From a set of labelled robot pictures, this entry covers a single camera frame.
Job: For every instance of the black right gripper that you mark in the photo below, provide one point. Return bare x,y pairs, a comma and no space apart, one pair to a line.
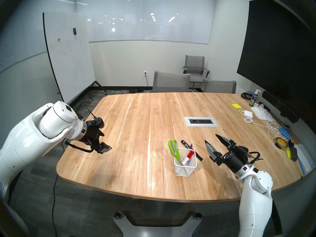
232,161

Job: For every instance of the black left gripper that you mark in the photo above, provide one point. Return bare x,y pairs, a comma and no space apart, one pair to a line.
92,137

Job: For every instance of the red capped white marker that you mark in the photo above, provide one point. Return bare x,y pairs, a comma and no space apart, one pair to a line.
189,155

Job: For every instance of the black permanent marker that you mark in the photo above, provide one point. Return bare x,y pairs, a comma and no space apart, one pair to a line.
185,143

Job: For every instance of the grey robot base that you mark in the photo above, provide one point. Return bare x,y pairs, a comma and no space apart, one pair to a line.
158,230

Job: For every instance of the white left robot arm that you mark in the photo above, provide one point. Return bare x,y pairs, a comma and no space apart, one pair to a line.
29,140

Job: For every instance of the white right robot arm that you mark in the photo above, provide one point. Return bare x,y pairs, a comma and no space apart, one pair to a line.
255,202

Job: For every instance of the blue pen on paper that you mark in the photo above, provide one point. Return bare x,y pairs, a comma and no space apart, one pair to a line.
301,166

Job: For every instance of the grey table power outlet box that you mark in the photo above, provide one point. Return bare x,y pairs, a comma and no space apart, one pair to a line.
201,121

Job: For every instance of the white power adapter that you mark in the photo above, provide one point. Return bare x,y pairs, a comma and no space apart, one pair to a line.
248,113

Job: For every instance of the yellow sticky note pad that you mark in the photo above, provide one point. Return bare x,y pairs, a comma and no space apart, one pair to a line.
237,106

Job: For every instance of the white crumpled tissue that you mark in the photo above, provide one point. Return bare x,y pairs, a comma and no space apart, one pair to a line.
261,113

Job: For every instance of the whiteboard cleaner spray bottle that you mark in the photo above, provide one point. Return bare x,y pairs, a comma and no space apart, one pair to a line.
253,99

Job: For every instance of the grey mesh office chair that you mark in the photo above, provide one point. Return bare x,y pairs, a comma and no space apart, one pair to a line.
219,87
170,82

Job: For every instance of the black and yellow tape roll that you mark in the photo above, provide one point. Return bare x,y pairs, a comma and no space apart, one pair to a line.
282,142

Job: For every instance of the blue flat plastic item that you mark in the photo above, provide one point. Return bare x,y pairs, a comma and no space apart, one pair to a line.
285,132

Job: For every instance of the yellow note flag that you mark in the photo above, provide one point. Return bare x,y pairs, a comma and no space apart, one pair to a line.
288,153

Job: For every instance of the small black clip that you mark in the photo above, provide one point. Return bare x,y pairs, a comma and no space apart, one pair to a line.
290,143

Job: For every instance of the black video sound bar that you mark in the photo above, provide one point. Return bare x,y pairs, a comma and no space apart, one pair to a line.
279,105

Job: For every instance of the dark grey eraser block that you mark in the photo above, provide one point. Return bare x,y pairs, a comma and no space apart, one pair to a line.
294,154

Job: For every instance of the grey office chair with armrests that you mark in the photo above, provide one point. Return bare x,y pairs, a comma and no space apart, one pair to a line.
195,63

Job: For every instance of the white paper sheet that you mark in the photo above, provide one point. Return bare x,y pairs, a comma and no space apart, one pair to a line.
306,157

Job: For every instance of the mobile whiteboard on stand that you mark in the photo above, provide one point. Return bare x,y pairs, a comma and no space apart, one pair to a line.
69,53

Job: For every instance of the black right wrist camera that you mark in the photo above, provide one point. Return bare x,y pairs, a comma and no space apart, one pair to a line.
242,151

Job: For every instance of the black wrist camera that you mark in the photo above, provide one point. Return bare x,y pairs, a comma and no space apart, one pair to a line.
96,123
242,151

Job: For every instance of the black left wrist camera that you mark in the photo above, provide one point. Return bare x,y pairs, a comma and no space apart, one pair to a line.
96,123

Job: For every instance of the large black wall screen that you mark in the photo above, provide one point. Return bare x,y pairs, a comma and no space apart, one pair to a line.
276,53

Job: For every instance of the wide glass wall whiteboard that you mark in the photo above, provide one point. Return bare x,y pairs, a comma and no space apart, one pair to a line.
148,29

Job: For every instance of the wall whiteboard with writing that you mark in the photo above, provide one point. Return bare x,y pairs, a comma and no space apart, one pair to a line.
14,53

